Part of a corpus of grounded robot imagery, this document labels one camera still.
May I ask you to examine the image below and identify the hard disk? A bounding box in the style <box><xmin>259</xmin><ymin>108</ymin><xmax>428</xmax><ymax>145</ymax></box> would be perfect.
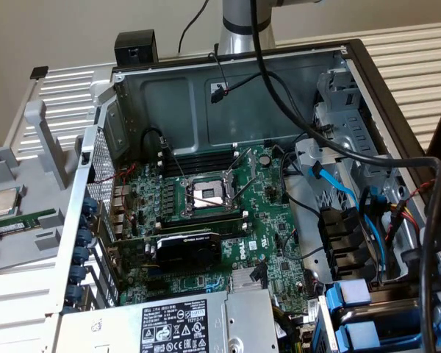
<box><xmin>323</xmin><ymin>277</ymin><xmax>441</xmax><ymax>334</ymax></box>

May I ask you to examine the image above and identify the multicolour SATA power wire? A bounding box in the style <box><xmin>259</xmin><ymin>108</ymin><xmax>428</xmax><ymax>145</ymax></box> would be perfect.
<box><xmin>388</xmin><ymin>198</ymin><xmax>429</xmax><ymax>268</ymax></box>

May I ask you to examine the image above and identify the blue plastic disk carrier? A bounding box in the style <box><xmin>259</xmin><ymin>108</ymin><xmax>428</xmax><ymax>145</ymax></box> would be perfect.
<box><xmin>334</xmin><ymin>318</ymin><xmax>441</xmax><ymax>349</ymax></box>

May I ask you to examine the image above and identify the CPU socket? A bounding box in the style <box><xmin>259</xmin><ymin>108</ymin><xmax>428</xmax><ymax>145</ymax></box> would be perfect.
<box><xmin>182</xmin><ymin>171</ymin><xmax>240</xmax><ymax>218</ymax></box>

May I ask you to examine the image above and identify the black RAM slot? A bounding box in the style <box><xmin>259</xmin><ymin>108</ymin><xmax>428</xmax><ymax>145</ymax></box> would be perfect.
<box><xmin>157</xmin><ymin>143</ymin><xmax>240</xmax><ymax>165</ymax></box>
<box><xmin>156</xmin><ymin>152</ymin><xmax>240</xmax><ymax>176</ymax></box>
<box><xmin>154</xmin><ymin>209</ymin><xmax>249</xmax><ymax>228</ymax></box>
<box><xmin>157</xmin><ymin>220</ymin><xmax>249</xmax><ymax>238</ymax></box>

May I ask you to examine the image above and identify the thin metal locking lever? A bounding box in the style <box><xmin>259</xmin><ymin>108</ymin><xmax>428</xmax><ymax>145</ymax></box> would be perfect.
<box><xmin>162</xmin><ymin>143</ymin><xmax>187</xmax><ymax>183</ymax></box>
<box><xmin>232</xmin><ymin>179</ymin><xmax>252</xmax><ymax>205</ymax></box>

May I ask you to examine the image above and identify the metal socket cover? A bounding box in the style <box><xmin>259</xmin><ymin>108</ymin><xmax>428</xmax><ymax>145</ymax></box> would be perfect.
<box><xmin>223</xmin><ymin>147</ymin><xmax>257</xmax><ymax>185</ymax></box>

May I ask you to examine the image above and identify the green motherboard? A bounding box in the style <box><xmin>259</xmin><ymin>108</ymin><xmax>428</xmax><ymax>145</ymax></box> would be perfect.
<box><xmin>110</xmin><ymin>143</ymin><xmax>319</xmax><ymax>327</ymax></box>

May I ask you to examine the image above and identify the black graphics card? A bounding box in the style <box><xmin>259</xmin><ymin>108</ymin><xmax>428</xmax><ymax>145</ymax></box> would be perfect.
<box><xmin>109</xmin><ymin>229</ymin><xmax>223</xmax><ymax>274</ymax></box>

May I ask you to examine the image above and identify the open grey PC case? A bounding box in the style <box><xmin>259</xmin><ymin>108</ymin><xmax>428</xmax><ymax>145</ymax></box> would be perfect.
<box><xmin>46</xmin><ymin>38</ymin><xmax>441</xmax><ymax>353</ymax></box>

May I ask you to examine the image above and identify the silver chipset heatsink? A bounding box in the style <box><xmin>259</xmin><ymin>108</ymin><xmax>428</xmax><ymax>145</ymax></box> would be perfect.
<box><xmin>230</xmin><ymin>267</ymin><xmax>265</xmax><ymax>293</ymax></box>

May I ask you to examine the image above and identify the black expansion slot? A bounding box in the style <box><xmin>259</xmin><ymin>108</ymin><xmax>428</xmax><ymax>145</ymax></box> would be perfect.
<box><xmin>146</xmin><ymin>279</ymin><xmax>172</xmax><ymax>293</ymax></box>

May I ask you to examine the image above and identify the black plastic fan shroud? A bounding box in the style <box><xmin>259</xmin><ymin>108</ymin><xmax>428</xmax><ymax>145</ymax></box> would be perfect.
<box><xmin>317</xmin><ymin>206</ymin><xmax>378</xmax><ymax>285</ymax></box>

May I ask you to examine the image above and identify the silver metal drive cage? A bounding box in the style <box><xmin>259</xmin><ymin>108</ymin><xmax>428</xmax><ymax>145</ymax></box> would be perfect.
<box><xmin>293</xmin><ymin>68</ymin><xmax>409</xmax><ymax>221</ymax></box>

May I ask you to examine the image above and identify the black plastic block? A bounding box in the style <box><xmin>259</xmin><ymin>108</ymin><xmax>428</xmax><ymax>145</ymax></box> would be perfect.
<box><xmin>113</xmin><ymin>29</ymin><xmax>159</xmax><ymax>69</ymax></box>

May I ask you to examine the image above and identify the hard drive with blue caddy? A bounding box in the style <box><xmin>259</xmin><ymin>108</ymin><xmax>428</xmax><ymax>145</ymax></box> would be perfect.
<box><xmin>313</xmin><ymin>290</ymin><xmax>441</xmax><ymax>353</ymax></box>

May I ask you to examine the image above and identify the silver power supply unit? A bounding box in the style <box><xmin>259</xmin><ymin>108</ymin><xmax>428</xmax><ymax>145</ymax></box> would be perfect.
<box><xmin>57</xmin><ymin>288</ymin><xmax>280</xmax><ymax>353</ymax></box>

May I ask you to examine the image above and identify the green RAM stick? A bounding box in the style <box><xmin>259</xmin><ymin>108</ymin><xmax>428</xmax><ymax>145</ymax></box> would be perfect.
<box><xmin>0</xmin><ymin>208</ymin><xmax>58</xmax><ymax>236</ymax></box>

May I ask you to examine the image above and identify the grey parts rack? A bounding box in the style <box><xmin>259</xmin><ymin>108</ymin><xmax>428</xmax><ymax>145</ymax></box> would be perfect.
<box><xmin>0</xmin><ymin>101</ymin><xmax>82</xmax><ymax>276</ymax></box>

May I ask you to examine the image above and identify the silver CPU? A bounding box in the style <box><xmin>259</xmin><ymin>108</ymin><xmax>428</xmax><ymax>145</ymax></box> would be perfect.
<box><xmin>0</xmin><ymin>189</ymin><xmax>23</xmax><ymax>218</ymax></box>

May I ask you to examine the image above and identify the black wire with plug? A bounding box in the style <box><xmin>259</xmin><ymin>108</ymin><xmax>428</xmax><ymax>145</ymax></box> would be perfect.
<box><xmin>209</xmin><ymin>71</ymin><xmax>317</xmax><ymax>133</ymax></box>

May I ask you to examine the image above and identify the thin black wire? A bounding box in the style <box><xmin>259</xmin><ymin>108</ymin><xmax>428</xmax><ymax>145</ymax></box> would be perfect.
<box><xmin>208</xmin><ymin>52</ymin><xmax>231</xmax><ymax>96</ymax></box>

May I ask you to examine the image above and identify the black looped wire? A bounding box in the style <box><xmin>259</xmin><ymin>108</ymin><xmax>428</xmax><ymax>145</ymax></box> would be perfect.
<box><xmin>141</xmin><ymin>126</ymin><xmax>170</xmax><ymax>163</ymax></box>

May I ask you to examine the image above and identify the black round wire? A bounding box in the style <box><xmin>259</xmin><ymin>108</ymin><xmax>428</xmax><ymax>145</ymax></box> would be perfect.
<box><xmin>281</xmin><ymin>152</ymin><xmax>323</xmax><ymax>218</ymax></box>

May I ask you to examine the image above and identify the blue SATA wire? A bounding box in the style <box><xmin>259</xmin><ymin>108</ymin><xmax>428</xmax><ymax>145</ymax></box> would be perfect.
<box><xmin>308</xmin><ymin>160</ymin><xmax>359</xmax><ymax>202</ymax></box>
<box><xmin>359</xmin><ymin>186</ymin><xmax>389</xmax><ymax>260</ymax></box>

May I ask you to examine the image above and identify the black flat plug wire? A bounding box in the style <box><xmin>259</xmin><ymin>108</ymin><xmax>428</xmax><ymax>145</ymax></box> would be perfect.
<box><xmin>250</xmin><ymin>261</ymin><xmax>269</xmax><ymax>290</ymax></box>

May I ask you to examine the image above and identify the thin red wire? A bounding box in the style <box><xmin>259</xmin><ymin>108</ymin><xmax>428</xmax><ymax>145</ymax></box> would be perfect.
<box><xmin>93</xmin><ymin>164</ymin><xmax>137</xmax><ymax>185</ymax></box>

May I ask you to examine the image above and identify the thin black hanging cable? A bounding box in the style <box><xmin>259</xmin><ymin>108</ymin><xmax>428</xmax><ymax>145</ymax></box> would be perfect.
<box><xmin>178</xmin><ymin>0</ymin><xmax>209</xmax><ymax>56</ymax></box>

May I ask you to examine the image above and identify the black yellow wire bundle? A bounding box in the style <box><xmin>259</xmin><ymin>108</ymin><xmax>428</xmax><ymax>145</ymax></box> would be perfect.
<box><xmin>271</xmin><ymin>303</ymin><xmax>319</xmax><ymax>353</ymax></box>

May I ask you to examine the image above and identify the red black twisted wire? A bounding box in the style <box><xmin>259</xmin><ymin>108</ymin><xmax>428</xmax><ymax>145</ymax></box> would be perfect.
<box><xmin>384</xmin><ymin>178</ymin><xmax>437</xmax><ymax>244</ymax></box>

